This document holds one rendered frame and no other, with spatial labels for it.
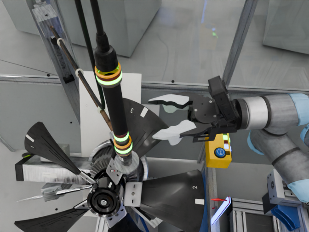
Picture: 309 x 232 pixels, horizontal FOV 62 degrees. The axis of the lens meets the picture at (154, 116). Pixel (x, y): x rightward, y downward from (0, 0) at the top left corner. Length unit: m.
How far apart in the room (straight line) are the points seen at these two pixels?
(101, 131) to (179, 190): 0.42
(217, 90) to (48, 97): 1.43
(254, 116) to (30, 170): 0.91
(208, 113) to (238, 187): 1.83
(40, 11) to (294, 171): 0.95
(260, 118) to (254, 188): 1.83
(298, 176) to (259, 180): 1.78
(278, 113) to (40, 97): 1.51
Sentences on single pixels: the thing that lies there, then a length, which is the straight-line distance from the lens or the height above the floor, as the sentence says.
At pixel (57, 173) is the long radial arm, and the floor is 1.12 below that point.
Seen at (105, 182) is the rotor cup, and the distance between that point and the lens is 0.94.
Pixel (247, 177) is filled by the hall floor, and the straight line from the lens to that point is 2.42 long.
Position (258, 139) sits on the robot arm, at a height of 1.55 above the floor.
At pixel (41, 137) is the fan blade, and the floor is 1.38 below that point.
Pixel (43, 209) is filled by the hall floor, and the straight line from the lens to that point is 2.37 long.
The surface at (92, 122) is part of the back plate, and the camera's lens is 1.14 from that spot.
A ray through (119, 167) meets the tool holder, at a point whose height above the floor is 1.46.
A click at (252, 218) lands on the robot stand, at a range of 2.08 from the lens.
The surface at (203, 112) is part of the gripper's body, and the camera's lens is 0.56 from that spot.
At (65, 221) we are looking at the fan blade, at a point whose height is 1.08.
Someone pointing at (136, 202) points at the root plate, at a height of 1.18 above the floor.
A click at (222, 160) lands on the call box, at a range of 1.20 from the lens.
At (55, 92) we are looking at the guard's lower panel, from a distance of 1.73.
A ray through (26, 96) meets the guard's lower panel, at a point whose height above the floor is 0.83.
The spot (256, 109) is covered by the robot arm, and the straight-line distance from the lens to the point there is 0.59.
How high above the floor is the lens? 2.12
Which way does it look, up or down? 55 degrees down
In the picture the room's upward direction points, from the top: straight up
